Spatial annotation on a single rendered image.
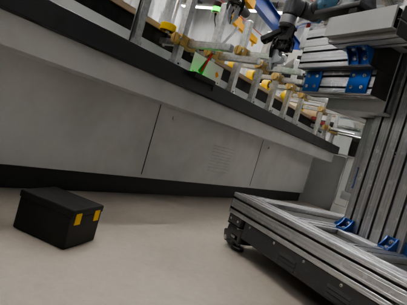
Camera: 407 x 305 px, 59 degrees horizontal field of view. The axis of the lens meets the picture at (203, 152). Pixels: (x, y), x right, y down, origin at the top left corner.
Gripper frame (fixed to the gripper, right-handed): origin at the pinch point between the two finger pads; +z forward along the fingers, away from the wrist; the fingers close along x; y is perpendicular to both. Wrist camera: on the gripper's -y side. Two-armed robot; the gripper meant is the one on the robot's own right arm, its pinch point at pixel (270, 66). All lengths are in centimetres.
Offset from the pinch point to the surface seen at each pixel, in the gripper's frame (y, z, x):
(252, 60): -9.6, -1.7, -1.4
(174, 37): -33.4, 0.8, -33.2
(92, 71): -33, 28, -70
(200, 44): -23.0, 0.9, -26.4
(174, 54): -33.0, 7.9, -30.7
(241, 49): -30.9, -11.9, 17.2
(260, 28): -562, -343, 850
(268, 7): -339, -261, 513
